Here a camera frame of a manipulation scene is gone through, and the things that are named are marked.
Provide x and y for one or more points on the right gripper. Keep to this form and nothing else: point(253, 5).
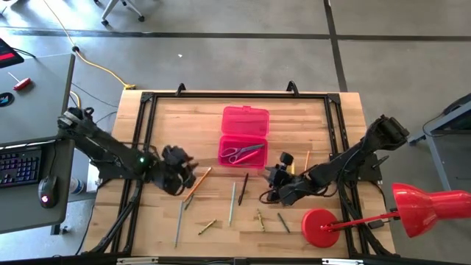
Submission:
point(283, 178)

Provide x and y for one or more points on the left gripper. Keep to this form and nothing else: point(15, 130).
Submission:
point(171, 173)

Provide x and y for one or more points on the orange pencil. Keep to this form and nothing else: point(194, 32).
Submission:
point(307, 160)
point(198, 183)

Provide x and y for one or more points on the yellow highlighter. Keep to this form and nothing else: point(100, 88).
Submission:
point(291, 168)

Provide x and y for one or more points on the pink highlighter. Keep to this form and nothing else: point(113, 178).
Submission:
point(246, 157)

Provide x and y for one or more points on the black pen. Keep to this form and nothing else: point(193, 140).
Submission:
point(243, 188)

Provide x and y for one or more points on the teal pencil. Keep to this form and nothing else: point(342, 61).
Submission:
point(232, 202)

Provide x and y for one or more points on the light blue pencil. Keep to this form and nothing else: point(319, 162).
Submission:
point(179, 221)

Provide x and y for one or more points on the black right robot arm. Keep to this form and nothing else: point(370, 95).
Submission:
point(349, 158)

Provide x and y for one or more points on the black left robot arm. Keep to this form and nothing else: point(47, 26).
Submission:
point(106, 151)

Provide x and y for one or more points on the pink plastic supply box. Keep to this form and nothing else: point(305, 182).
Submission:
point(244, 121)

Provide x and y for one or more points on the red desk lamp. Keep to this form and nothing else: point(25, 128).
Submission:
point(320, 228)

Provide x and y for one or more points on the white blue bottle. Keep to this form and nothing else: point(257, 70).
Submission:
point(76, 186)

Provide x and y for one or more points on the black computer mouse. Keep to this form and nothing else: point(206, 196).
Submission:
point(48, 191)

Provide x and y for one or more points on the grey desk shelf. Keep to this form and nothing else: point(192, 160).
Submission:
point(37, 106)

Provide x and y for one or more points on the black keyboard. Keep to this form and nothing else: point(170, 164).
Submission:
point(18, 167)

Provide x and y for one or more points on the office chair base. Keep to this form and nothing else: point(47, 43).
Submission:
point(121, 9)

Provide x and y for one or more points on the grey cart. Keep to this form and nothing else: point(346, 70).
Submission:
point(441, 147)

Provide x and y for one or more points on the grey desk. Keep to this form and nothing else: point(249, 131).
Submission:
point(22, 217)

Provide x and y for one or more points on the round black sticker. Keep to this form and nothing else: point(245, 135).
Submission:
point(5, 99)

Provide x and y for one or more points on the black tablet red stripe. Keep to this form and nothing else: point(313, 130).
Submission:
point(7, 53)

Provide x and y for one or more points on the black aluminium frame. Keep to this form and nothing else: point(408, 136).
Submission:
point(239, 95)

